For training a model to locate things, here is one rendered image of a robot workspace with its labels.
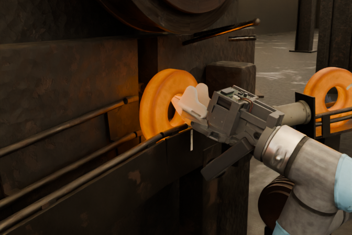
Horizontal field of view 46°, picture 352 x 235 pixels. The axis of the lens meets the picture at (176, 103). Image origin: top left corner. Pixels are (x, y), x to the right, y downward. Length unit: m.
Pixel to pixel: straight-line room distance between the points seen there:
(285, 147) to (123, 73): 0.31
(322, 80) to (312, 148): 0.42
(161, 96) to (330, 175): 0.31
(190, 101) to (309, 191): 0.25
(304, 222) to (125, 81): 0.39
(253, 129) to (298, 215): 0.15
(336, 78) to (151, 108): 0.53
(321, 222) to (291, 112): 0.39
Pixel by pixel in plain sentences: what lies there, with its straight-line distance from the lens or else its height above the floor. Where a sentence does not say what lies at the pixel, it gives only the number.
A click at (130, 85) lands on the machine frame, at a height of 0.78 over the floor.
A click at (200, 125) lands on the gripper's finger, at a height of 0.73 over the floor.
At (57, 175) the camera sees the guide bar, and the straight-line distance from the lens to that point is 0.64.
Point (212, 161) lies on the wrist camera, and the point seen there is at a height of 0.66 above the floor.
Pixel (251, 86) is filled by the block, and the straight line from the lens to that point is 0.96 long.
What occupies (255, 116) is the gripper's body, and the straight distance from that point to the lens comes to 0.69.
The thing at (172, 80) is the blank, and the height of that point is 0.80.
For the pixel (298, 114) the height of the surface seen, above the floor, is 0.68.
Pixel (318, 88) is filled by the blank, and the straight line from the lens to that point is 1.06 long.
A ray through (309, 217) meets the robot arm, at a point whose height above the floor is 0.61.
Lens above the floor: 0.92
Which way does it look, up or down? 13 degrees down
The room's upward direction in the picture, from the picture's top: straight up
